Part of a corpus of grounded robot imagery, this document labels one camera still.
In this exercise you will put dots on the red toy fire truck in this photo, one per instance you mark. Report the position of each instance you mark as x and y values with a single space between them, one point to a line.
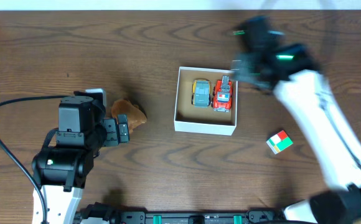
222 95

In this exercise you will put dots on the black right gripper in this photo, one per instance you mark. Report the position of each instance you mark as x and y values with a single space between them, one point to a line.
243 70

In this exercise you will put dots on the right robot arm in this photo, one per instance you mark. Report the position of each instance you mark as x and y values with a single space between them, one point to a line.
294 78

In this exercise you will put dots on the grey yellow toy car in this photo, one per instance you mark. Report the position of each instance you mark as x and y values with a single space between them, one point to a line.
201 90

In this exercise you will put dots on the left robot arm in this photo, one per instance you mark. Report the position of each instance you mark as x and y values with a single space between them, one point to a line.
68 153

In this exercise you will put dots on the colourful puzzle cube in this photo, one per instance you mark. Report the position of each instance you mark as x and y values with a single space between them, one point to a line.
279 142

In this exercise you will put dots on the brown plush toy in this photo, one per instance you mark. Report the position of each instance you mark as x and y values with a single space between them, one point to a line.
134 115

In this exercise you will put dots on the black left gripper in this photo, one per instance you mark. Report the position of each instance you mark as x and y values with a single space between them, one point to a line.
115 132

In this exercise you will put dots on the white cardboard box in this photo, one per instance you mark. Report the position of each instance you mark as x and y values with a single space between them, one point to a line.
192 119

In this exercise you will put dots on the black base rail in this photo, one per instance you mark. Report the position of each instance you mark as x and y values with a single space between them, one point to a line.
101 213

